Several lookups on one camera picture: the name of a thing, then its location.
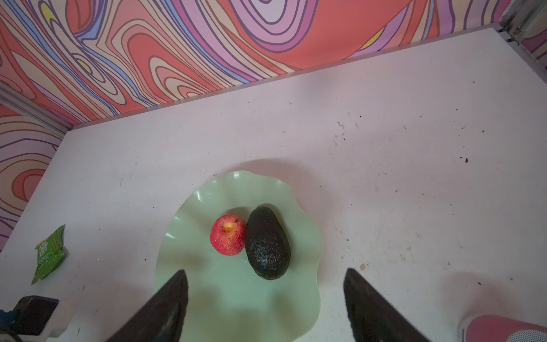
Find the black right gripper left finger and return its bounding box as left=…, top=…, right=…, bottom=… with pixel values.
left=108, top=270, right=189, bottom=341

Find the red fake apple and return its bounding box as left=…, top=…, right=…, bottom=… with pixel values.
left=210, top=215, right=246, bottom=257

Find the aluminium corner frame post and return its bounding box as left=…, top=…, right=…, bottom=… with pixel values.
left=499, top=0, right=546, bottom=43

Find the pink white cup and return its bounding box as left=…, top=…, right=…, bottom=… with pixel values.
left=457, top=314, right=546, bottom=342

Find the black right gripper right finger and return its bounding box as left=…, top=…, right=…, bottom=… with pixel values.
left=343, top=268, right=428, bottom=341

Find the green snack packet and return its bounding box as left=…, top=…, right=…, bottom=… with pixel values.
left=31, top=225, right=65, bottom=285

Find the green wavy fruit bowl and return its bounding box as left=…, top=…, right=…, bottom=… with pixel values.
left=155, top=171, right=323, bottom=341

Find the dark fake avocado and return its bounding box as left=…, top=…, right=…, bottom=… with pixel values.
left=245, top=206, right=291, bottom=280

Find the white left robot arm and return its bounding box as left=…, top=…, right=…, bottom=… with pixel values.
left=1, top=295, right=75, bottom=341

